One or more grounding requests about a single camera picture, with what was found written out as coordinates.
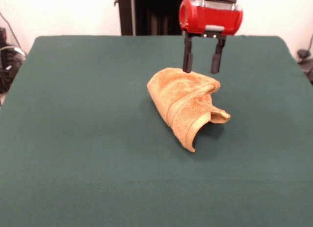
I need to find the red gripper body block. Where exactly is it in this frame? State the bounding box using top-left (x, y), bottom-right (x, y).
top-left (178, 0), bottom-right (244, 39)

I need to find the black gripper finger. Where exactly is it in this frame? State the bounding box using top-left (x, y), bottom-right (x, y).
top-left (210, 36), bottom-right (227, 74)
top-left (182, 32), bottom-right (195, 73)

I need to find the tan terry towel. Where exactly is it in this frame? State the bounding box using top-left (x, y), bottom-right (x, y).
top-left (146, 67), bottom-right (231, 153)

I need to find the dark green table cloth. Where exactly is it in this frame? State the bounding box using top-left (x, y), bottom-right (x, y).
top-left (0, 35), bottom-right (313, 227)

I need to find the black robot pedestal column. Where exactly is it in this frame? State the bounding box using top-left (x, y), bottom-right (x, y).
top-left (113, 0), bottom-right (194, 36)

